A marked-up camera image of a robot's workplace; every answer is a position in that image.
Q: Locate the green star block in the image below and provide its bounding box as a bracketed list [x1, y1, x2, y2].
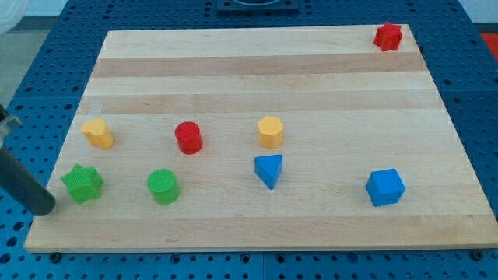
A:
[61, 164, 103, 205]

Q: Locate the blue cube block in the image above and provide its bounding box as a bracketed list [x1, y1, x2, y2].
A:
[366, 169, 405, 207]

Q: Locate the green cylinder block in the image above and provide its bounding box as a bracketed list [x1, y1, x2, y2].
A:
[147, 169, 181, 205]

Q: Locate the yellow hexagon block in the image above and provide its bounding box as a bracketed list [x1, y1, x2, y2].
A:
[257, 116, 284, 149]

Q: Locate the red star block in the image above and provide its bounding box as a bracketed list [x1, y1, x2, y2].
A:
[373, 22, 402, 51]

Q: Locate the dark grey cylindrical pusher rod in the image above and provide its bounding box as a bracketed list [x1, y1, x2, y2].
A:
[1, 147, 55, 216]

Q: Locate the red cylinder block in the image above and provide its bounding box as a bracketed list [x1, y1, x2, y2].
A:
[174, 121, 203, 155]

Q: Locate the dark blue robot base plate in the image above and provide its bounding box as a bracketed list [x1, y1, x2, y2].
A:
[214, 0, 300, 15]

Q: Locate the wooden board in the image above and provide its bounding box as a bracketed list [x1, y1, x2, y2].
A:
[24, 25, 497, 253]

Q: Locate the blue triangle block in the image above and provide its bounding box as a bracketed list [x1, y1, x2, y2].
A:
[254, 154, 283, 190]

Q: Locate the clear plastic tool mount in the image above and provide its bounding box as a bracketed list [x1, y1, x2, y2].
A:
[0, 106, 22, 146]

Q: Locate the yellow heart block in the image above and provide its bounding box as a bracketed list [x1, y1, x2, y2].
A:
[80, 118, 114, 149]

